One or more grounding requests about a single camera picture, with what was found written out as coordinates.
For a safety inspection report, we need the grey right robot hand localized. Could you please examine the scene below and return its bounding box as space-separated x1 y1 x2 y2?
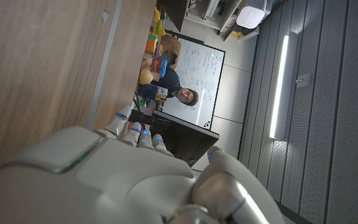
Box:
0 105 287 224

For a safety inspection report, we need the yellow ball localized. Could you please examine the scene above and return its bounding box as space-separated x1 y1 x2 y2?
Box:
138 68 154 85

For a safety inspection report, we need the black computer monitor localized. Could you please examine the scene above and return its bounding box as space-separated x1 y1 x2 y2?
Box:
127 109 220 168

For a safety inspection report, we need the dark blue bag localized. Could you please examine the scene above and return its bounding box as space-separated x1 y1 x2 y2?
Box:
137 83 159 103

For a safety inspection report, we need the white box with blue print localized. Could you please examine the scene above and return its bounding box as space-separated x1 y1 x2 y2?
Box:
156 86 169 102

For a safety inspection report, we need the man in dark shirt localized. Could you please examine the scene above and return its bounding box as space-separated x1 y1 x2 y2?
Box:
150 52 200 107

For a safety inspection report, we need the red box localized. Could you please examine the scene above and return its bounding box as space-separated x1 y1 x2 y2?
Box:
151 58 162 73

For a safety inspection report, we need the blue cylinder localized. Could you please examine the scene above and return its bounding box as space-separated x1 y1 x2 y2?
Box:
158 58 168 79

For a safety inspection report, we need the orange block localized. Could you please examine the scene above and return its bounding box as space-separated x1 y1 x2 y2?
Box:
145 39 158 56

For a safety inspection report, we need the rainbow stacking toy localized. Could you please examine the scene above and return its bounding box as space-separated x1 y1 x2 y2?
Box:
153 42 165 58

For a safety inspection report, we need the yellow plastic toy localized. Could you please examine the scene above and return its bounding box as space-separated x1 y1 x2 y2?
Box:
152 7 167 37

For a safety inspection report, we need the dark flat panel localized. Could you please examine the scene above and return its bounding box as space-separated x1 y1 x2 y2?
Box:
156 0 190 32

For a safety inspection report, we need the white shelf unit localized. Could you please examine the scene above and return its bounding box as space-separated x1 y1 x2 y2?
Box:
185 0 245 32

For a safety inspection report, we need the white perforated appliance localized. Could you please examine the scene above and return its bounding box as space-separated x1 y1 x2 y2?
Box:
236 0 268 30

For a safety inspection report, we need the whiteboard with black frame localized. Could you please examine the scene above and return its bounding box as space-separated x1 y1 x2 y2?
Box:
162 29 226 131

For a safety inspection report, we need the long wall light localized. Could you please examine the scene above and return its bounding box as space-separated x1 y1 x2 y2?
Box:
268 30 298 141

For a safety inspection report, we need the grey wall switch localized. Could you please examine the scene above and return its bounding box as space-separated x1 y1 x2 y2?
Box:
296 73 312 89

